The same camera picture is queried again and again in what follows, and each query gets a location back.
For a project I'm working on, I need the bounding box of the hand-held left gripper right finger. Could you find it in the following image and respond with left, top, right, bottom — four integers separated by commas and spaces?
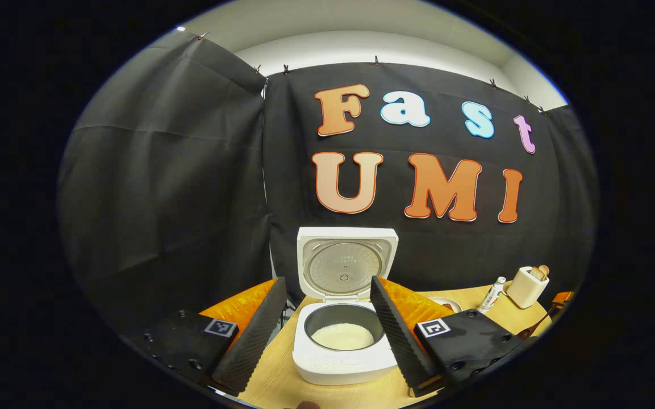
370, 276, 524, 397

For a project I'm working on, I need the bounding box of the brown wooden spoon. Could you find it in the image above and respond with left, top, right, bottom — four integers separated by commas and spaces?
518, 307, 561, 340

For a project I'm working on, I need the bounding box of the white rice cooker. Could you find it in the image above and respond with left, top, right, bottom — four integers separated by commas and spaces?
292, 227, 400, 386

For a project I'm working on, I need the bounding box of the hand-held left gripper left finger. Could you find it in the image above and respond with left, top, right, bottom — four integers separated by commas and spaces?
123, 277, 288, 397

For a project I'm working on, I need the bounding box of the white toaster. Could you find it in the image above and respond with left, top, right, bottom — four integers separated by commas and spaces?
506, 266, 549, 309

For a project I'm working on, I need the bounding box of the black backdrop cloth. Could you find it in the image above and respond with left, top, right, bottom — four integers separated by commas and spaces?
57, 31, 598, 341

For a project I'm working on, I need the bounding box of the white drink bottle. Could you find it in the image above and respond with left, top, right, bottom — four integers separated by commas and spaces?
478, 277, 507, 314

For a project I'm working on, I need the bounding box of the white round plate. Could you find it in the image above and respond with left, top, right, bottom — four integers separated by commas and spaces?
427, 297, 463, 314

